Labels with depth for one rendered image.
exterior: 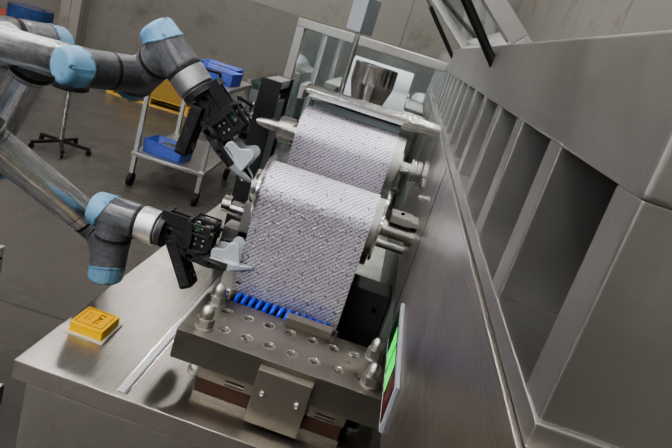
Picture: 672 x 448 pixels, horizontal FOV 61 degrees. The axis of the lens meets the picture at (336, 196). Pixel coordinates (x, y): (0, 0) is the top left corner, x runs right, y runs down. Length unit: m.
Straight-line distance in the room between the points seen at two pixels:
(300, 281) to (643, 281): 0.96
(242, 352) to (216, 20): 8.25
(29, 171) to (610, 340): 1.20
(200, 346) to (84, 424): 0.25
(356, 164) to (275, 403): 0.58
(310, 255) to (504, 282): 0.76
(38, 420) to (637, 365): 1.08
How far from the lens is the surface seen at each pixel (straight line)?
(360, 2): 1.68
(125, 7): 9.62
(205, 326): 1.09
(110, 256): 1.30
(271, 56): 8.94
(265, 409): 1.09
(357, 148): 1.35
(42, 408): 1.23
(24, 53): 1.34
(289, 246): 1.18
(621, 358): 0.32
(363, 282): 1.30
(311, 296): 1.21
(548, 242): 0.45
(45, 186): 1.36
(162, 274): 1.54
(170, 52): 1.20
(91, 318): 1.28
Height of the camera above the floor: 1.61
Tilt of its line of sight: 16 degrees down
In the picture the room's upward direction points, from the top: 17 degrees clockwise
